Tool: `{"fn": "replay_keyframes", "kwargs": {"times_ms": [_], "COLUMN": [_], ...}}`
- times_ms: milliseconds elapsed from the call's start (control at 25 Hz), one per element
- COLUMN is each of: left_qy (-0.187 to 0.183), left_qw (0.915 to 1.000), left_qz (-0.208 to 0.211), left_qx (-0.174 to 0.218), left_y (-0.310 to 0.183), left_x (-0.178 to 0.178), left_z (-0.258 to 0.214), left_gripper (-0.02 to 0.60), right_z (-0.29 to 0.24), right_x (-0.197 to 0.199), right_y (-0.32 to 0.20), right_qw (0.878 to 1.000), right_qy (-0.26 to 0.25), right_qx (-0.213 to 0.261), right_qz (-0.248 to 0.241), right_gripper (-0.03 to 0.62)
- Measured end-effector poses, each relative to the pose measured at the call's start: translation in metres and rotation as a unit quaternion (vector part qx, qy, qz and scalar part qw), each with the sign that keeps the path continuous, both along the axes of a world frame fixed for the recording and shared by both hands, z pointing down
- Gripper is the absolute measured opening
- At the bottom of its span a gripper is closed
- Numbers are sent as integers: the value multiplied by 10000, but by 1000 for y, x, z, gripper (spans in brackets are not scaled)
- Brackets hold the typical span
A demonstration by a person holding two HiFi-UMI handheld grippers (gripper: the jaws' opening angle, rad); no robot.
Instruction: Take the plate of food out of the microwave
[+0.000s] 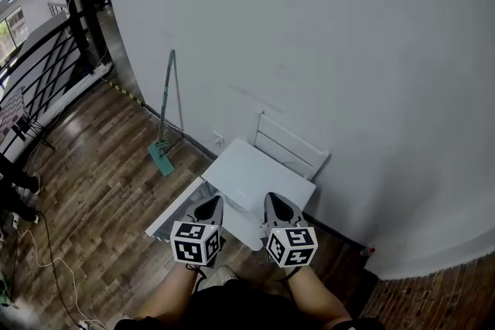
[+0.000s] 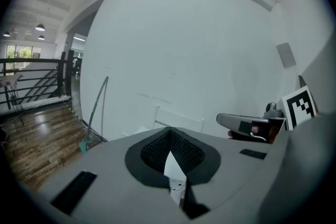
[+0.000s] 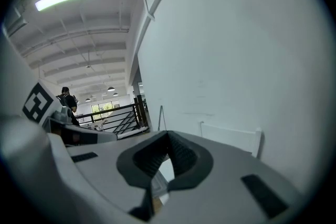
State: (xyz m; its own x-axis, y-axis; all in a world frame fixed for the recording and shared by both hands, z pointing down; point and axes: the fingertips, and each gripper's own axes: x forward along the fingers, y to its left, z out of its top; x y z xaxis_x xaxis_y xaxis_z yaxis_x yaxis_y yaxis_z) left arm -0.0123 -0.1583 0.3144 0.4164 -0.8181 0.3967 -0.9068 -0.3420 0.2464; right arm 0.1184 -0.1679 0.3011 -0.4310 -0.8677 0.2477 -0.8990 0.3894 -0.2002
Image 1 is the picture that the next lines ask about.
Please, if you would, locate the checkered calibration board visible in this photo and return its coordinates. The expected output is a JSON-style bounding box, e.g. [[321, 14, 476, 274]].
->
[[0, 86, 26, 147]]

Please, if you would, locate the green object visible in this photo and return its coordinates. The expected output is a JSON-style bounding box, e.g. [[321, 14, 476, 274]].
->
[[0, 269, 12, 308]]

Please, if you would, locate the white power strip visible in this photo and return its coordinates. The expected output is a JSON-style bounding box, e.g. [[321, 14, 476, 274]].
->
[[78, 318, 108, 330]]

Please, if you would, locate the black metal railing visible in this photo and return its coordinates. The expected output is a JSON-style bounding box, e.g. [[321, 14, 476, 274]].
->
[[0, 0, 114, 142]]

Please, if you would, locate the white floor cable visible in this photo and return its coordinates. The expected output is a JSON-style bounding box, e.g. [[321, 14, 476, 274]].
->
[[15, 226, 108, 330]]

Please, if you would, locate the black tripod stand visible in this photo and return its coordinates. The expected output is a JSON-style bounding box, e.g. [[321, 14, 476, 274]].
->
[[10, 112, 57, 152]]

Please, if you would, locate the person's right forearm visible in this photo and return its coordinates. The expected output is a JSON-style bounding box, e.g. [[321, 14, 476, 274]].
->
[[285, 265, 353, 322]]

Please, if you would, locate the yellow black striped cable cover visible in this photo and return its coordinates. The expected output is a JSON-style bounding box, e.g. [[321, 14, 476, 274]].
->
[[107, 80, 147, 108]]

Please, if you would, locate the person's left forearm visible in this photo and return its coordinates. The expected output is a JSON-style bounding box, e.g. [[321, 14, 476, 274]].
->
[[135, 263, 204, 321]]

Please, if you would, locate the black floor cable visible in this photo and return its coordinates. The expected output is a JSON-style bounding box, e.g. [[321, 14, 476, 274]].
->
[[35, 209, 85, 326]]

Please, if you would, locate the green flat mop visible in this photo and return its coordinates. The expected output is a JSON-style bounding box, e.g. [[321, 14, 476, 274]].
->
[[146, 49, 177, 178]]

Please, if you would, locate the person's black clothing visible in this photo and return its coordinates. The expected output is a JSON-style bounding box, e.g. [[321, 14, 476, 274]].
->
[[114, 277, 374, 330]]

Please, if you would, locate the thin grey pole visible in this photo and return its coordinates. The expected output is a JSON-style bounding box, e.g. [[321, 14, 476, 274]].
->
[[172, 52, 186, 132]]

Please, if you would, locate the black wrist strap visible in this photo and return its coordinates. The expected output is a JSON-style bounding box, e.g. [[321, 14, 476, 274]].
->
[[184, 262, 209, 293], [277, 265, 303, 284]]

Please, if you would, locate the person's white shoe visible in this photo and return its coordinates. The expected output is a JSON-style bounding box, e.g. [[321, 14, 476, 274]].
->
[[200, 265, 238, 291]]

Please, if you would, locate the window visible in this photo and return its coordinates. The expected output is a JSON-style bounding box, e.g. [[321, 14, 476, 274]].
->
[[0, 5, 30, 69]]

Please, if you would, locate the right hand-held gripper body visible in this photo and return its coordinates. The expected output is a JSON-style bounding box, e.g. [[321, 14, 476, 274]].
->
[[264, 219, 319, 269]]

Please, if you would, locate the white folded rack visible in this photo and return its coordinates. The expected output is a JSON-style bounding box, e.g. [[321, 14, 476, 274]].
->
[[247, 111, 331, 182]]

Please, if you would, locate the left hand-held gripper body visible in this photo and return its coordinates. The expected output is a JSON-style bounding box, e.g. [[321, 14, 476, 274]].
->
[[169, 212, 226, 268]]

